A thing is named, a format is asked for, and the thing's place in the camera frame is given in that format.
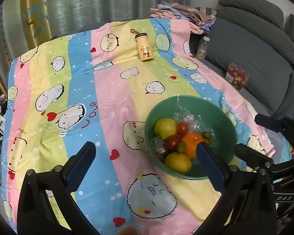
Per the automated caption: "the colourful striped cartoon tablecloth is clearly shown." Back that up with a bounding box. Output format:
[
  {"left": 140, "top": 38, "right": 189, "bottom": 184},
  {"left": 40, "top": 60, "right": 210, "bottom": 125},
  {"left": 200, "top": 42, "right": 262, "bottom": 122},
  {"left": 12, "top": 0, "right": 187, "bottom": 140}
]
[{"left": 1, "top": 19, "right": 290, "bottom": 234}]

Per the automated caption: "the yellow lemon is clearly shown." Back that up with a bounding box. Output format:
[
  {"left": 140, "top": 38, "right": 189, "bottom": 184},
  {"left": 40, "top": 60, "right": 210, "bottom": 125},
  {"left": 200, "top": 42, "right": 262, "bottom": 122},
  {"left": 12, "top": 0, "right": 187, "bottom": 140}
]
[{"left": 164, "top": 152, "right": 192, "bottom": 174}]

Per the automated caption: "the green plastic bowl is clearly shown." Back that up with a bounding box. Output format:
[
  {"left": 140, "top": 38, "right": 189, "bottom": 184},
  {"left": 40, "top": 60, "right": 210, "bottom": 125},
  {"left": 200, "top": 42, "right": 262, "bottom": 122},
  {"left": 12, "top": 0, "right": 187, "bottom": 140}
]
[{"left": 145, "top": 96, "right": 238, "bottom": 180}]

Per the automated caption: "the yellow thermos bottle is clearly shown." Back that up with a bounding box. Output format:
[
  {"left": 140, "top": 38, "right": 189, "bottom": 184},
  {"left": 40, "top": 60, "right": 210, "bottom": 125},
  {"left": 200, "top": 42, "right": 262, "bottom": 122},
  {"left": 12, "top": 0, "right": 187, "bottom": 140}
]
[{"left": 131, "top": 29, "right": 153, "bottom": 61}]

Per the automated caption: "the red tomato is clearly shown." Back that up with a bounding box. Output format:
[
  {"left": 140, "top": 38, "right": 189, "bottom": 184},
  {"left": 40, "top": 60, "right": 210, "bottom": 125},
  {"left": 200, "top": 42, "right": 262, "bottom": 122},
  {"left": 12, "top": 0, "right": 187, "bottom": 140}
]
[
  {"left": 176, "top": 121, "right": 189, "bottom": 136},
  {"left": 165, "top": 135, "right": 181, "bottom": 151}
]

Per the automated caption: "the person's left hand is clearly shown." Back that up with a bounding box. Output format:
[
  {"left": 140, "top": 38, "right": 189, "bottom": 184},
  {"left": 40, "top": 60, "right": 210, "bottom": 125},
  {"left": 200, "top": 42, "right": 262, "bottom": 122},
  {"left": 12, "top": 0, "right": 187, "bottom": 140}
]
[{"left": 115, "top": 225, "right": 138, "bottom": 235}]

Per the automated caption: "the red snack packet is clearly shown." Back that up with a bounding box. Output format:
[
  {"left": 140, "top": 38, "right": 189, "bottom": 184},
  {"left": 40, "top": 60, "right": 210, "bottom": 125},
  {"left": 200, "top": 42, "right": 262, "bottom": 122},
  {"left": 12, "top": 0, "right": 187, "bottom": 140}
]
[{"left": 225, "top": 63, "right": 250, "bottom": 90}]

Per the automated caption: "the yellow-green pear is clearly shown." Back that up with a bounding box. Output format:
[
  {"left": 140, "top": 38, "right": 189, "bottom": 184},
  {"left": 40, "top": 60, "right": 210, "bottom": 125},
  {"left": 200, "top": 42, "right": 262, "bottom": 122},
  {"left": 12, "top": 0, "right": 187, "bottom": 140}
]
[{"left": 153, "top": 118, "right": 177, "bottom": 141}]

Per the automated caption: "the yellow patterned curtain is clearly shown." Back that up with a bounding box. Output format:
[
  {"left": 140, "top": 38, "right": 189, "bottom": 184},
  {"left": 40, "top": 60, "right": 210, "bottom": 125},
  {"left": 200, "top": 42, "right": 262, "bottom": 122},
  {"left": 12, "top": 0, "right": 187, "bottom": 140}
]
[{"left": 0, "top": 0, "right": 51, "bottom": 93}]

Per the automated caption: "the small green fruit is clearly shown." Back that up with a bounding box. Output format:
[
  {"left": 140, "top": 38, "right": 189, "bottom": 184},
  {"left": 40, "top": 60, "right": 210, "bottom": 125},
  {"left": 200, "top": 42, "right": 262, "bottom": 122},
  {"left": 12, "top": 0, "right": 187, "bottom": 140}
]
[{"left": 176, "top": 141, "right": 186, "bottom": 153}]

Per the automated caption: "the orange fruit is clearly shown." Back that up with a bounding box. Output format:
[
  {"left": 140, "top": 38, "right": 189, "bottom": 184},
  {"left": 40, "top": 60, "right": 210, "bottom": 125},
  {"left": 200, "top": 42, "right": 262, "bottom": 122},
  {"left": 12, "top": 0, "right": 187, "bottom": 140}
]
[{"left": 181, "top": 132, "right": 204, "bottom": 160}]

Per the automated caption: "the pile of folded clothes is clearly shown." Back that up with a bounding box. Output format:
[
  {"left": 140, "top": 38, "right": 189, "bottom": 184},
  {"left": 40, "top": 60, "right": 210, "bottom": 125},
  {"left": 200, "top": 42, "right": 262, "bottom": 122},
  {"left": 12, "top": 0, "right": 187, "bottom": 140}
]
[{"left": 150, "top": 2, "right": 218, "bottom": 34}]

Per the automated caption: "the grey sofa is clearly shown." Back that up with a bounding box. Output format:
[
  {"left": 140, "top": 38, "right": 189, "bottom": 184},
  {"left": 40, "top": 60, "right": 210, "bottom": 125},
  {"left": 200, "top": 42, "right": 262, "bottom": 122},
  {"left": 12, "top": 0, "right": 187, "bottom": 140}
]
[{"left": 203, "top": 0, "right": 294, "bottom": 120}]

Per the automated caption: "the clear plastic bottle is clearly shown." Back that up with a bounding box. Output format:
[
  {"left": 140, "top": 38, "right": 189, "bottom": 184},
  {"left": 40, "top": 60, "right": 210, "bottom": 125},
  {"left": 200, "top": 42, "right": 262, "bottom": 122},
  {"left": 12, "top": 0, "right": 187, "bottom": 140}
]
[{"left": 195, "top": 36, "right": 210, "bottom": 60}]

